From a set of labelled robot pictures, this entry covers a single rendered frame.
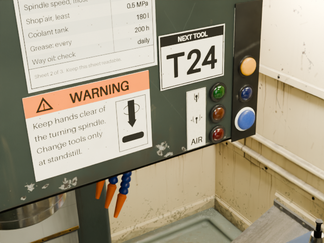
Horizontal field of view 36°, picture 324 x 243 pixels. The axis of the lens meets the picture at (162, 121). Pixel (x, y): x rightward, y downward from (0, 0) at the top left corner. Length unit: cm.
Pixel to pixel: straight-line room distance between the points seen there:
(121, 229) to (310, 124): 90
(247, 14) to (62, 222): 95
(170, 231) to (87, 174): 159
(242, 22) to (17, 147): 32
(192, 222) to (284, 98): 78
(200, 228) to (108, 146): 166
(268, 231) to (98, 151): 133
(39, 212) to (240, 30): 40
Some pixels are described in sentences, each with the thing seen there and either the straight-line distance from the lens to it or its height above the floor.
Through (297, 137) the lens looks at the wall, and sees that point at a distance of 174.
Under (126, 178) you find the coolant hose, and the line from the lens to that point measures 86.
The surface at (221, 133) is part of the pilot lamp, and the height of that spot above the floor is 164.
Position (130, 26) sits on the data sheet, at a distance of 58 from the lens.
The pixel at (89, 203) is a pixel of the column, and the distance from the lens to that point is 151.
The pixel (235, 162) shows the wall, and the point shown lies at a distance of 208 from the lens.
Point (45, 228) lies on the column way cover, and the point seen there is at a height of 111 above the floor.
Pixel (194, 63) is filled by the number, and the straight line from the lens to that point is 64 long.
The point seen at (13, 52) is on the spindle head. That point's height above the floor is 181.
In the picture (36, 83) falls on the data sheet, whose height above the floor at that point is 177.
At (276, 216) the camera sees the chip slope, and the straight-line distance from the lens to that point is 191.
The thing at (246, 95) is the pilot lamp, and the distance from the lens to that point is 70.
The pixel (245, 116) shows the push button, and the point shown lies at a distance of 71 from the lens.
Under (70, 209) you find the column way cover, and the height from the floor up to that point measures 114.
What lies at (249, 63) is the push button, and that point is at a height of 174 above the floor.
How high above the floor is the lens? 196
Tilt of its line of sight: 25 degrees down
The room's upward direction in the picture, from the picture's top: 2 degrees counter-clockwise
